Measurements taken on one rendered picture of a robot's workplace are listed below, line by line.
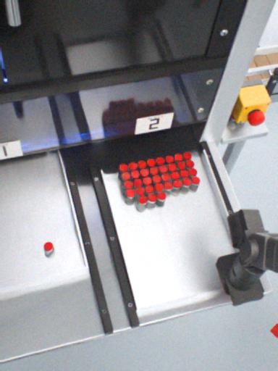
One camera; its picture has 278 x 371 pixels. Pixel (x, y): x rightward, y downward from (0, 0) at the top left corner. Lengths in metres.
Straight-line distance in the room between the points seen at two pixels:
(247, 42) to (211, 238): 0.45
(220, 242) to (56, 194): 0.40
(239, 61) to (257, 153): 1.37
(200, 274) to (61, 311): 0.32
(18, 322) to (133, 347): 0.94
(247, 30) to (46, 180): 0.57
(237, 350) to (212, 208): 0.93
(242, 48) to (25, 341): 0.73
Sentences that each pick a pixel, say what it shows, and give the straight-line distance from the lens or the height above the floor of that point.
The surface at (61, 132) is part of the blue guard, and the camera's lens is 1.15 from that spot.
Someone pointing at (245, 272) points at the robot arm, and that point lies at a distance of 1.01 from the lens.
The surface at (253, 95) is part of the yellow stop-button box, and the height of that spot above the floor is 1.03.
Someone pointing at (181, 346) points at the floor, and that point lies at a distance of 2.08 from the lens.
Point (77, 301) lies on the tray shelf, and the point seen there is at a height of 0.88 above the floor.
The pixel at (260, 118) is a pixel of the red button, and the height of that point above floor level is 1.01.
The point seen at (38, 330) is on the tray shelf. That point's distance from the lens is 1.16.
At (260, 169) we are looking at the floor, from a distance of 2.43.
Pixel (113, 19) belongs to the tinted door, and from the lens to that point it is 0.94.
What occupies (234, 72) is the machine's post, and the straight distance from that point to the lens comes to 1.15.
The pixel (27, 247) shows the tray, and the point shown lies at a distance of 1.22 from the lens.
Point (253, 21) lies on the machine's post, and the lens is 1.05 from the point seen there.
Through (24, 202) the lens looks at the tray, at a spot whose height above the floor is 0.88.
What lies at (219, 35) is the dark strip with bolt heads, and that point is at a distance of 1.05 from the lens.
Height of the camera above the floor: 2.01
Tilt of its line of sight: 62 degrees down
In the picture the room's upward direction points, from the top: 10 degrees clockwise
